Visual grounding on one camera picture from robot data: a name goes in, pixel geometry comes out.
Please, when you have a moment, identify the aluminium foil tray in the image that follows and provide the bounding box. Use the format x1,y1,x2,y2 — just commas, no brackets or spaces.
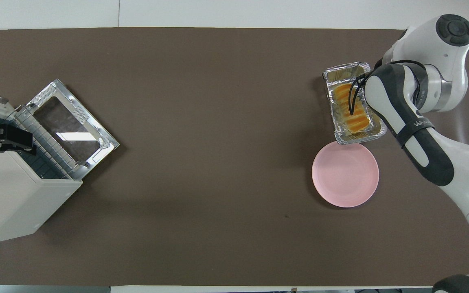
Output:
323,62,388,145

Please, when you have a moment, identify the yellow striped bread loaf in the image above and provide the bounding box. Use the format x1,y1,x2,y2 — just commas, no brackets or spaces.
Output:
332,83,373,130

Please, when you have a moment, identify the glass oven door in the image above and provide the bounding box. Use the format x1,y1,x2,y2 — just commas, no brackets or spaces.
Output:
26,79,120,181

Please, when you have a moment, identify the cream white toaster oven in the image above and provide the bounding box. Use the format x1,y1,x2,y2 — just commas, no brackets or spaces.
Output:
0,89,83,247

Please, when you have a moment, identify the brown paper table mat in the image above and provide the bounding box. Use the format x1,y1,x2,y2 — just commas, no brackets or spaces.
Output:
0,27,469,287

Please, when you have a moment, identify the pink round plate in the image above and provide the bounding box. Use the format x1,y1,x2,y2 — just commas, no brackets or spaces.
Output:
312,141,379,208

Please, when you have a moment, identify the metal wire oven rack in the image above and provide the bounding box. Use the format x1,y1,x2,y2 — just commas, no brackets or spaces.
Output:
15,106,76,179

